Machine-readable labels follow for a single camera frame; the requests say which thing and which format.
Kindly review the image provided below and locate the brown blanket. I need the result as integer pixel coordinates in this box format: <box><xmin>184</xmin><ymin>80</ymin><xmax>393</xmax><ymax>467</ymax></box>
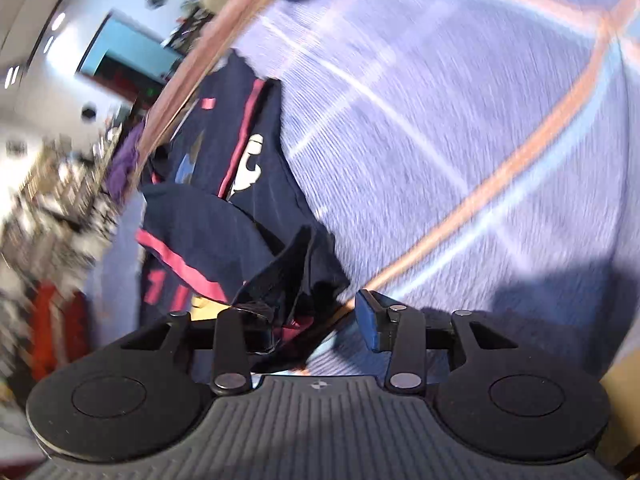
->
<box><xmin>134</xmin><ymin>0</ymin><xmax>278</xmax><ymax>161</ymax></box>

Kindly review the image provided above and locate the blue plaid bedsheet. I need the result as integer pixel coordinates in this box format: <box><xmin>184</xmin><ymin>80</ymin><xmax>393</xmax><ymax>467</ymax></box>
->
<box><xmin>85</xmin><ymin>0</ymin><xmax>640</xmax><ymax>386</ymax></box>

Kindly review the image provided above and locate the red rug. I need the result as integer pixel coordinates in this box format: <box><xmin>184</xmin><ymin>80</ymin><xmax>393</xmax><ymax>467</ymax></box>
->
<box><xmin>29</xmin><ymin>280</ymin><xmax>93</xmax><ymax>378</ymax></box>

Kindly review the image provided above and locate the blue doorway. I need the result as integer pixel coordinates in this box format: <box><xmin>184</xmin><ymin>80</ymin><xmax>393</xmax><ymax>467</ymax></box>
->
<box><xmin>76</xmin><ymin>11</ymin><xmax>185</xmax><ymax>107</ymax></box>

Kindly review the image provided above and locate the navy printed shirt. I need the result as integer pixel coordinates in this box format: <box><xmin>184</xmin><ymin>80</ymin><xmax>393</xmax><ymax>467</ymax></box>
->
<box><xmin>134</xmin><ymin>51</ymin><xmax>352</xmax><ymax>363</ymax></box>

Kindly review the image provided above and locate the purple cloth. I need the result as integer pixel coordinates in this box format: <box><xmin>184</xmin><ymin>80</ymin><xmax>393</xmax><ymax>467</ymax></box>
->
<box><xmin>106</xmin><ymin>124</ymin><xmax>152</xmax><ymax>203</ymax></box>

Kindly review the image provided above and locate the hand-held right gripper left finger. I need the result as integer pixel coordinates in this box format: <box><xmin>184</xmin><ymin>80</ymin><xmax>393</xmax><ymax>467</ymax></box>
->
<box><xmin>119</xmin><ymin>307</ymin><xmax>275</xmax><ymax>395</ymax></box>

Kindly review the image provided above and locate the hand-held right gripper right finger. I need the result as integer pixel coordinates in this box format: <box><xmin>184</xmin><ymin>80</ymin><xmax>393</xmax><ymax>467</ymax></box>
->
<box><xmin>355</xmin><ymin>289</ymin><xmax>519</xmax><ymax>395</ymax></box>

